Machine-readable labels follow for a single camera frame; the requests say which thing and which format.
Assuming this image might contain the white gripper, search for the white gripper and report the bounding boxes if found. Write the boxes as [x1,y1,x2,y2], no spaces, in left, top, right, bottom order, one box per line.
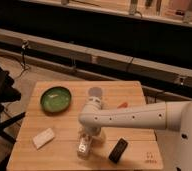
[79,127,106,143]

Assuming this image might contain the clear plastic bottle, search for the clear plastic bottle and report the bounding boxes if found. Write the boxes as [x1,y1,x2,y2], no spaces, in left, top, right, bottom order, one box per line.
[77,133,92,158]

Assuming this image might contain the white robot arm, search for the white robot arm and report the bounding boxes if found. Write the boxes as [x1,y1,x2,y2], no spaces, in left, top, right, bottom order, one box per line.
[78,96,192,171]

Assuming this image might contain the green ceramic bowl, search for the green ceramic bowl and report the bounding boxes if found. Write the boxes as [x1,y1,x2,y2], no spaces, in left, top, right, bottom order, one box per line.
[40,86,72,113]

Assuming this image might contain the orange carrot toy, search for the orange carrot toy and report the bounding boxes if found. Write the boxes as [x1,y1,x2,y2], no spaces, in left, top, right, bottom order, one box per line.
[118,102,128,108]

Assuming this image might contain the translucent plastic cup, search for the translucent plastic cup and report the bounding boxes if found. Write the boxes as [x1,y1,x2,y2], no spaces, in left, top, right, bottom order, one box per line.
[88,87,103,98]

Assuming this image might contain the white sponge block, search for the white sponge block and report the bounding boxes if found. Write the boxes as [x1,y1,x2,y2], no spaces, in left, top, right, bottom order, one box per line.
[33,128,55,149]

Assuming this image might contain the black cable on floor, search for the black cable on floor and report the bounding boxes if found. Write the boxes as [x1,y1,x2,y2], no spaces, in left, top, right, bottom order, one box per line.
[13,39,32,81]

